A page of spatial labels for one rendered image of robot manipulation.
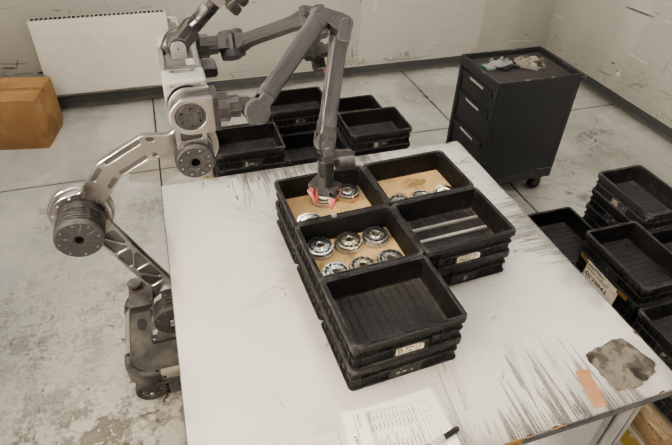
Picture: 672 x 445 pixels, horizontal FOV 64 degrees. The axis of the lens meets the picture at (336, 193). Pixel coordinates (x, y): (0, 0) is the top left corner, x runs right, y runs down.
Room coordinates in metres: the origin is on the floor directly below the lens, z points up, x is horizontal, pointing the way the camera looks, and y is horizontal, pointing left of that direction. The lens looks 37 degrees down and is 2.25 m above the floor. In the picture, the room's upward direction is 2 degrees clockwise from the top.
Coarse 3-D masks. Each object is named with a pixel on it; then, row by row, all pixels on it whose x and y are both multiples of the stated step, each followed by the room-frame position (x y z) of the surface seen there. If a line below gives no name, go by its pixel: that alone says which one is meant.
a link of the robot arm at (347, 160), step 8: (328, 144) 1.49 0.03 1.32; (320, 152) 1.50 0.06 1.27; (328, 152) 1.48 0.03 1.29; (336, 152) 1.50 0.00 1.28; (344, 152) 1.51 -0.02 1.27; (352, 152) 1.52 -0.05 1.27; (344, 160) 1.49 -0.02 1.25; (352, 160) 1.50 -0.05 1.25; (344, 168) 1.49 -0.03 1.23; (352, 168) 1.50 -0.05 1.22
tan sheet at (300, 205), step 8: (360, 192) 1.88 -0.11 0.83; (288, 200) 1.80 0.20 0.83; (296, 200) 1.80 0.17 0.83; (304, 200) 1.81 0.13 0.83; (336, 200) 1.81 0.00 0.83; (360, 200) 1.82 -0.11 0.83; (296, 208) 1.75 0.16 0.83; (304, 208) 1.75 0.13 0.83; (312, 208) 1.75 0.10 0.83; (320, 208) 1.76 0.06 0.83; (328, 208) 1.76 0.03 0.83; (336, 208) 1.76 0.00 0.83; (344, 208) 1.76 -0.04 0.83; (352, 208) 1.76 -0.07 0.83; (296, 216) 1.70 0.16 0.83
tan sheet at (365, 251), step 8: (360, 232) 1.61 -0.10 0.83; (392, 240) 1.57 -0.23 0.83; (368, 248) 1.52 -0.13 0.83; (384, 248) 1.53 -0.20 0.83; (392, 248) 1.53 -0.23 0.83; (336, 256) 1.47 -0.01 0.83; (344, 256) 1.47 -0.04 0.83; (352, 256) 1.47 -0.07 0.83; (368, 256) 1.48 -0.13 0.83; (376, 256) 1.48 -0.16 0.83; (320, 264) 1.42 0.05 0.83
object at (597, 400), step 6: (576, 372) 1.09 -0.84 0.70; (582, 372) 1.09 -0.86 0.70; (588, 372) 1.09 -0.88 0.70; (582, 378) 1.07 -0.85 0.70; (588, 378) 1.07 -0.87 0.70; (582, 384) 1.05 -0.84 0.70; (588, 384) 1.05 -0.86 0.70; (594, 384) 1.05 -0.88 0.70; (588, 390) 1.02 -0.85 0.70; (594, 390) 1.02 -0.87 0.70; (588, 396) 1.00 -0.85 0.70; (594, 396) 1.00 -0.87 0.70; (600, 396) 1.00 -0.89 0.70; (594, 402) 0.98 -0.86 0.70; (600, 402) 0.98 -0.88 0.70
